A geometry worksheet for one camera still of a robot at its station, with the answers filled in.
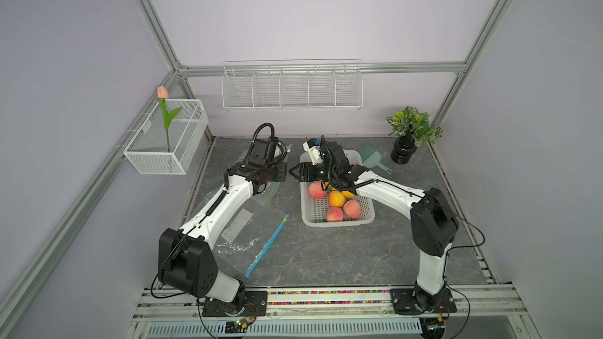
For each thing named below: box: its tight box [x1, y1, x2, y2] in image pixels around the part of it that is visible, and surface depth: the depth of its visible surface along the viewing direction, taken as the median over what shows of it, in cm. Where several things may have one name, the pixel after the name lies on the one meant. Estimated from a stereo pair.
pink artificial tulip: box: [157, 85, 183, 154], surface depth 81 cm
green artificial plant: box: [386, 106, 444, 147], surface depth 93 cm
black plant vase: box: [390, 135, 417, 165], surface depth 108 cm
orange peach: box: [328, 190, 347, 208], surface depth 93 cm
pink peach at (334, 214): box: [326, 206, 344, 222], surface depth 88 cm
